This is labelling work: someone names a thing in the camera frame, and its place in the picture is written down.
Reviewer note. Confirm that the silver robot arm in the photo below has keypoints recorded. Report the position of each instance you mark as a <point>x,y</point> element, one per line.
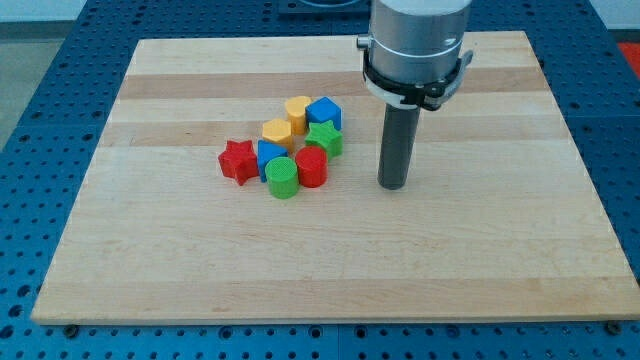
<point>415,41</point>

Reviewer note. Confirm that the green star block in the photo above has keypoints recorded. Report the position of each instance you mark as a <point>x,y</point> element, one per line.
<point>327,137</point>

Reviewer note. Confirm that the blue cube block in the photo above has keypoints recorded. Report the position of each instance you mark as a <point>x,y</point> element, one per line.
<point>324,109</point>

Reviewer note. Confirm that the red star block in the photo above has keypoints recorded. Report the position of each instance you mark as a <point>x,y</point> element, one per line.
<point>239,161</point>

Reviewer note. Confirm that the red cylinder block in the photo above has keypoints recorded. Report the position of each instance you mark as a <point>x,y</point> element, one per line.
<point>312,164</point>

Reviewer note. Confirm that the green cylinder block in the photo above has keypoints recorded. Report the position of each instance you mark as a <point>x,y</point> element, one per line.
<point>282,177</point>

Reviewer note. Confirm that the blue triangle block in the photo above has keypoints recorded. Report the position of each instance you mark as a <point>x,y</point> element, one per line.
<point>268,151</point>

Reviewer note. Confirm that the yellow hexagon block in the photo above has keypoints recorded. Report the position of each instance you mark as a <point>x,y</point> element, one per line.
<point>278,131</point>

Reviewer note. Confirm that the yellow heart block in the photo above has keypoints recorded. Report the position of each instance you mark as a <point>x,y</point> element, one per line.
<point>295,108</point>

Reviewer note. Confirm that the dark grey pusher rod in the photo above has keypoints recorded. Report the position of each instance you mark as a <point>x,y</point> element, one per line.
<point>399,131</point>

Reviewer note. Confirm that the wooden board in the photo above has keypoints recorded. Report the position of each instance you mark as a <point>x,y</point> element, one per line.
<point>498,222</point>

